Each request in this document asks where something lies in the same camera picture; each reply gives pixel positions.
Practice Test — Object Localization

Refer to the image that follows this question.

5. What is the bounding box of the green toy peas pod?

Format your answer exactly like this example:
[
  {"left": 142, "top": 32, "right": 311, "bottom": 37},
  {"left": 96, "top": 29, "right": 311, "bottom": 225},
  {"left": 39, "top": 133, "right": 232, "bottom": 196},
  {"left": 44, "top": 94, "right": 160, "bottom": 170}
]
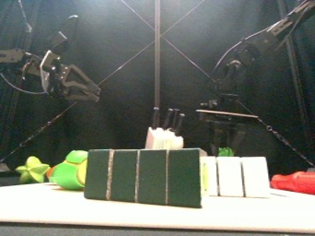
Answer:
[{"left": 216, "top": 147, "right": 235, "bottom": 158}]

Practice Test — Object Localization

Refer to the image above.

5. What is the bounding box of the white toy knife block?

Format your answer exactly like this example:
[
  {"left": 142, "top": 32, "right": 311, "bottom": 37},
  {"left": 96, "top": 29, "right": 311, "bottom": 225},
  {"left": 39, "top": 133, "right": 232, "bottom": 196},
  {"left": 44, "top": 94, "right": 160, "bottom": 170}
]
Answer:
[{"left": 144, "top": 126, "right": 184, "bottom": 151}]

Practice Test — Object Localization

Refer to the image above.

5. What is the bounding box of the white sliced toy block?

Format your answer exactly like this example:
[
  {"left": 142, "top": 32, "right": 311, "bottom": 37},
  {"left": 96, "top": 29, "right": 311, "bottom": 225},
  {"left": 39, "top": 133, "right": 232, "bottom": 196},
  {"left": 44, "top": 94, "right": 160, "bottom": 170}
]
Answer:
[{"left": 199, "top": 155, "right": 272, "bottom": 199}]

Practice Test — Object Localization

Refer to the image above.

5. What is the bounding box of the red toy food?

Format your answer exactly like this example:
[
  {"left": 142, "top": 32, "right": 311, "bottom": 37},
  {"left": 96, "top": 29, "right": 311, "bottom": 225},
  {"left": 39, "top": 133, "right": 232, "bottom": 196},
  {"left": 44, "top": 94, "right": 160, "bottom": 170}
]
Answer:
[{"left": 270, "top": 171, "right": 315, "bottom": 195}]

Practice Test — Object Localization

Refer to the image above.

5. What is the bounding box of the dark green sliced toy vegetable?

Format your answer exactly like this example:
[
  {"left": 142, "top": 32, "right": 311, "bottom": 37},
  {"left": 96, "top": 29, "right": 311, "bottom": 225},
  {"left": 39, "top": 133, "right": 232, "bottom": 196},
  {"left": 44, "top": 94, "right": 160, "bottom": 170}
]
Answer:
[{"left": 83, "top": 147, "right": 204, "bottom": 209}]

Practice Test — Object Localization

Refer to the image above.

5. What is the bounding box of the green toy avocado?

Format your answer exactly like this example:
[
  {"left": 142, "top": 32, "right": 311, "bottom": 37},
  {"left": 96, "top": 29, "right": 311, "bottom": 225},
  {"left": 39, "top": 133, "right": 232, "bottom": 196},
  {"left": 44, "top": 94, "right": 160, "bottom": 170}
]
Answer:
[{"left": 47, "top": 149, "right": 90, "bottom": 191}]

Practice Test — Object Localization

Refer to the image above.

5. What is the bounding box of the light green star-shaped toy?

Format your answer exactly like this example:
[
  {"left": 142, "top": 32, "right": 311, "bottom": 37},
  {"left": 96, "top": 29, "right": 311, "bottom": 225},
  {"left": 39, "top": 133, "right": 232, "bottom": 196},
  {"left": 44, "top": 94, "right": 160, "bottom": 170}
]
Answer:
[{"left": 15, "top": 155, "right": 52, "bottom": 184}]

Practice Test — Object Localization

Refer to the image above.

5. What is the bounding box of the white cutting board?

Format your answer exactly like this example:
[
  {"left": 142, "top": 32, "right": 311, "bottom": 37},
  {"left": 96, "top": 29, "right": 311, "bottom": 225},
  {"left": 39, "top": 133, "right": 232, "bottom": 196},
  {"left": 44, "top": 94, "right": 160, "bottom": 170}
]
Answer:
[{"left": 0, "top": 182, "right": 315, "bottom": 234}]

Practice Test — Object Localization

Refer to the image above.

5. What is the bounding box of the black toy knife handle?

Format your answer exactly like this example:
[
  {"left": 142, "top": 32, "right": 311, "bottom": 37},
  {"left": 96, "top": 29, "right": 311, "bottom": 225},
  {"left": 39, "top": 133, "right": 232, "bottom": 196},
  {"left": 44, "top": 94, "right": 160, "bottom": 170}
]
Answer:
[
  {"left": 175, "top": 112, "right": 187, "bottom": 136},
  {"left": 151, "top": 106, "right": 160, "bottom": 129},
  {"left": 163, "top": 108, "right": 175, "bottom": 130},
  {"left": 170, "top": 108, "right": 182, "bottom": 131}
]

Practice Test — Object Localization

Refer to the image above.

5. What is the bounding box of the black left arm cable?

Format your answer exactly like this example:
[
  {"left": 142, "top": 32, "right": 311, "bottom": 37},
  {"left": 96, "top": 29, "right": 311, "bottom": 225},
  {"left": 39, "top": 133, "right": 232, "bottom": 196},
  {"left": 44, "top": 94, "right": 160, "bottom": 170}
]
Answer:
[{"left": 0, "top": 71, "right": 47, "bottom": 96}]

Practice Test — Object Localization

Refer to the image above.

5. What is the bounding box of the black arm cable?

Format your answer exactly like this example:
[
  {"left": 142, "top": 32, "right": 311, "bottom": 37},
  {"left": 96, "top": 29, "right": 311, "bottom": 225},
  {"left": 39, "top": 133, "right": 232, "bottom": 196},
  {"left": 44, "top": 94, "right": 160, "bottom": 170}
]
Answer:
[
  {"left": 0, "top": 71, "right": 47, "bottom": 96},
  {"left": 212, "top": 27, "right": 274, "bottom": 74}
]

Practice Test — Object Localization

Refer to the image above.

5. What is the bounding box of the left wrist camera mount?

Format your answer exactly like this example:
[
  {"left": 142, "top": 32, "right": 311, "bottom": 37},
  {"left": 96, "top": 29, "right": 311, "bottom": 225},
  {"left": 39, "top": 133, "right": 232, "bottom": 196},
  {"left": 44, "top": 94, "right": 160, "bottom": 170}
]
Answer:
[{"left": 47, "top": 14, "right": 80, "bottom": 54}]

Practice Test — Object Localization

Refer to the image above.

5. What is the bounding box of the vertical metal frame pole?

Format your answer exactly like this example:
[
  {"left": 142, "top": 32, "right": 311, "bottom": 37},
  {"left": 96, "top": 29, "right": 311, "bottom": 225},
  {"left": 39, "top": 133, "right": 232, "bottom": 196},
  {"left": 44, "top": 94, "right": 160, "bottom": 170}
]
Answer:
[{"left": 152, "top": 0, "right": 163, "bottom": 109}]

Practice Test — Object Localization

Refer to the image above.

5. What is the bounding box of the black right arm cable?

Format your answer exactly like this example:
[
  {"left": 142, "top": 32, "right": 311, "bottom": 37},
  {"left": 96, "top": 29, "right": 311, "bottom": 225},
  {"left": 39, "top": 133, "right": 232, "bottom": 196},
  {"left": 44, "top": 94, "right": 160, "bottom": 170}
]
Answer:
[{"left": 212, "top": 27, "right": 274, "bottom": 74}]

